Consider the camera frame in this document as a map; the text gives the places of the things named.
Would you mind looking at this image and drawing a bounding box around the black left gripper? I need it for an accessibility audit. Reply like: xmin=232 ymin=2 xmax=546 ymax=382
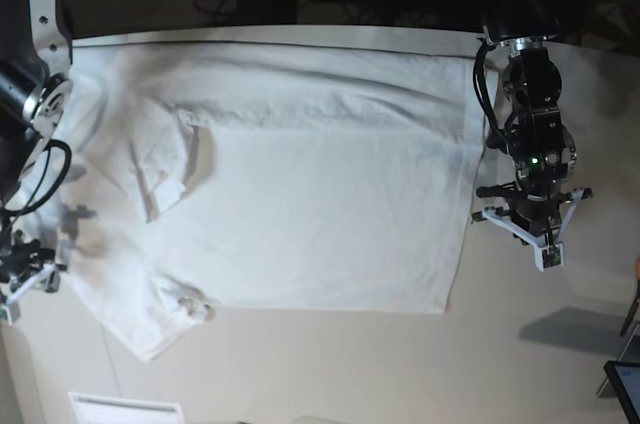
xmin=509 ymin=191 xmax=565 ymax=237

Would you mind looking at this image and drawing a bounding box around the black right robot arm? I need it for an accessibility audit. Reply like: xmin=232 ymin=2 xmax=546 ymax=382
xmin=1 ymin=0 xmax=73 ymax=287

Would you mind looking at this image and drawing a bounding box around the white paper sheet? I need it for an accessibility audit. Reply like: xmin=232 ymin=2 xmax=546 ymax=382
xmin=69 ymin=392 xmax=186 ymax=424

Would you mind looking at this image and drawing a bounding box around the orange handled screwdriver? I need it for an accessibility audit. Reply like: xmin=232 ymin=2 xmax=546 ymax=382
xmin=619 ymin=259 xmax=640 ymax=337

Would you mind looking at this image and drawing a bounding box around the white camera bracket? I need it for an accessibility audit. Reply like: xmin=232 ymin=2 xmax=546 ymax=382
xmin=471 ymin=182 xmax=593 ymax=271
xmin=0 ymin=236 xmax=71 ymax=326

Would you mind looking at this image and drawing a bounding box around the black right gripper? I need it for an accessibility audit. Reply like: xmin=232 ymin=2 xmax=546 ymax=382
xmin=1 ymin=240 xmax=55 ymax=284

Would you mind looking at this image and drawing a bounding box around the black tablet screen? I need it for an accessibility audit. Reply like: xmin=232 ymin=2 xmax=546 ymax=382
xmin=604 ymin=361 xmax=639 ymax=424

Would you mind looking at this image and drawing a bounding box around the white T-shirt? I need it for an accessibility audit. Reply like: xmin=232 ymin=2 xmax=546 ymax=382
xmin=9 ymin=38 xmax=501 ymax=364

